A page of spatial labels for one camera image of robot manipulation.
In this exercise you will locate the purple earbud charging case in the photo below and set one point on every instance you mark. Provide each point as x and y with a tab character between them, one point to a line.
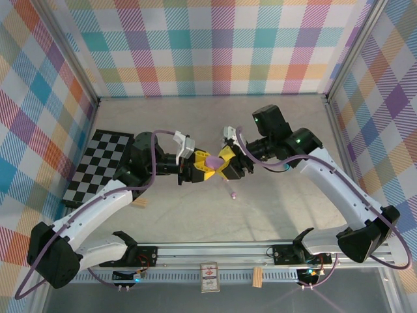
214	162

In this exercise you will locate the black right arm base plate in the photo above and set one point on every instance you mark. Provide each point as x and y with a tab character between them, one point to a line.
283	254

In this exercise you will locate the aluminium corner post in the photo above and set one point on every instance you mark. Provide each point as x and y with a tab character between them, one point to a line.
355	49
73	58

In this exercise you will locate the mint green earbud charging case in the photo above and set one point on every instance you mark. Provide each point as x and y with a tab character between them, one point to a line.
287	166

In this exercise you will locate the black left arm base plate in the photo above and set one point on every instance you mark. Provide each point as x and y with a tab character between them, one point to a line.
150	256

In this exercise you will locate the black white checkerboard plate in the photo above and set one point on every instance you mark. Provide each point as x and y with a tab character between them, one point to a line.
94	156

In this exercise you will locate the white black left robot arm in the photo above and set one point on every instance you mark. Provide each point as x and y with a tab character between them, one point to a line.
97	202

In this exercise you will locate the small circuit board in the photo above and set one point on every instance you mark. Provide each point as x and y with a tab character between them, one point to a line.
138	276
311	273

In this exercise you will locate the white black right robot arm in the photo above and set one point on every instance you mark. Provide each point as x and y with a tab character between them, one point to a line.
325	176

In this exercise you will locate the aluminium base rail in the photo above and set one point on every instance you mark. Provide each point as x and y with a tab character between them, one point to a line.
211	252

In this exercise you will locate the small wooden block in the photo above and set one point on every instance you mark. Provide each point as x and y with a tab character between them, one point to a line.
140	203
257	277

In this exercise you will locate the playing card box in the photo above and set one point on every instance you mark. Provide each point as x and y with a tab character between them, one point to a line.
209	277

